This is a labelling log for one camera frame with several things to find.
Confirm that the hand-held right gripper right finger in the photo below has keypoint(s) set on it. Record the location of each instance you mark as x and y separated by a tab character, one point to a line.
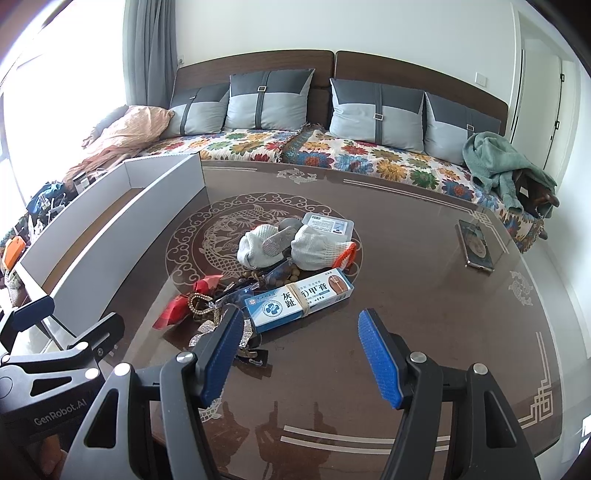
381	360

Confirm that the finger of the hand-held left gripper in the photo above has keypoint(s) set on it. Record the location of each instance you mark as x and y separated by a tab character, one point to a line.
30	314
104	330

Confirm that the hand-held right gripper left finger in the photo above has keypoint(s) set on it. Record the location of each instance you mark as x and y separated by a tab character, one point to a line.
222	357

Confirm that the black hair clip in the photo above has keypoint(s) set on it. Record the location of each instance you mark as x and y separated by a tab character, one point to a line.
251	355

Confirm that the silver rhinestone hair claw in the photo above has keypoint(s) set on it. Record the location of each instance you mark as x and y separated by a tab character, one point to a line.
207	330

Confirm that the gold rhinestone hair clip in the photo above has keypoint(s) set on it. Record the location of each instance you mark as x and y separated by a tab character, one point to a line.
198	304

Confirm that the white cardboard box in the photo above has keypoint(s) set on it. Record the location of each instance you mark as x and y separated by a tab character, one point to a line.
115	258

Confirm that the blue white ointment carton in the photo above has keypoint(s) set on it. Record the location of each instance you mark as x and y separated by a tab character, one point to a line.
295	300

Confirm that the white knit glove orange cuff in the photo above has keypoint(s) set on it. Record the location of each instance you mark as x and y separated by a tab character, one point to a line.
314	251
258	247

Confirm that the clear plastic case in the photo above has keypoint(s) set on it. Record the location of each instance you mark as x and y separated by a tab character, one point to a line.
330	226

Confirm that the orange plastic case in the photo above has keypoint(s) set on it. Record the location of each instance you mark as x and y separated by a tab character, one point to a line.
13	254

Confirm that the blue cloth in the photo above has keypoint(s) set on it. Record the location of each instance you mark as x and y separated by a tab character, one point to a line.
48	194

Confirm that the white jar black lid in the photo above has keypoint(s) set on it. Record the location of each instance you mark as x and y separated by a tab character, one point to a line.
83	183

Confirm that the smartphone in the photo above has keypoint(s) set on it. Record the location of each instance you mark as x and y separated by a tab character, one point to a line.
475	244

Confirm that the peach blanket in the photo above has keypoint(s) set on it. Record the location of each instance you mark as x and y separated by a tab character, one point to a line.
124	138

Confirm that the floral sofa cover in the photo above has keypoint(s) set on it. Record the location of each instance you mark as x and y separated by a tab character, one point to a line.
392	166
231	145

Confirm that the window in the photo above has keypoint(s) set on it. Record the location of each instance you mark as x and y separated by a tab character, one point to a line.
60	106

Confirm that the dark brown bag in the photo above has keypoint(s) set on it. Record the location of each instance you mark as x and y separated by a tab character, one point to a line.
531	189

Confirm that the green towel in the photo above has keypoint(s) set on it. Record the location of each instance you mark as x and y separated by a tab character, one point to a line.
494	157

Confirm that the grey two-tone sofa cushion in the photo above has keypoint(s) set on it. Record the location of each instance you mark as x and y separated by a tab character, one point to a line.
374	120
196	115
455	134
270	104

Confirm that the grey curtain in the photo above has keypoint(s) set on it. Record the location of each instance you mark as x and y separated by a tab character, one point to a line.
152	50

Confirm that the grey cushions row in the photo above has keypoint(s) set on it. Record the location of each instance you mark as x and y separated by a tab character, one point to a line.
415	76
258	60

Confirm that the white door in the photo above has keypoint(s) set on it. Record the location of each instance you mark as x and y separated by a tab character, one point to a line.
540	101

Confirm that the white wall switch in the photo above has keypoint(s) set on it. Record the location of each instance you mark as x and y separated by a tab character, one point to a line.
482	79

